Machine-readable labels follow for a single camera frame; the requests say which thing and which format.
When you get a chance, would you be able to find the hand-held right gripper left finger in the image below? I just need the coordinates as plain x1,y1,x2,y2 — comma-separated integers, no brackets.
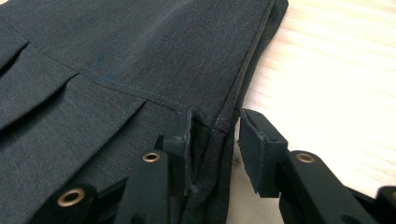
113,107,193,224

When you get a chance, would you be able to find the black pleated skirt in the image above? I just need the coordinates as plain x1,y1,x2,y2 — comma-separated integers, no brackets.
0,0,290,224

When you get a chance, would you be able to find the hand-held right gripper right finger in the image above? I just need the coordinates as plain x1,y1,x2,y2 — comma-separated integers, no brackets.
237,108,372,224

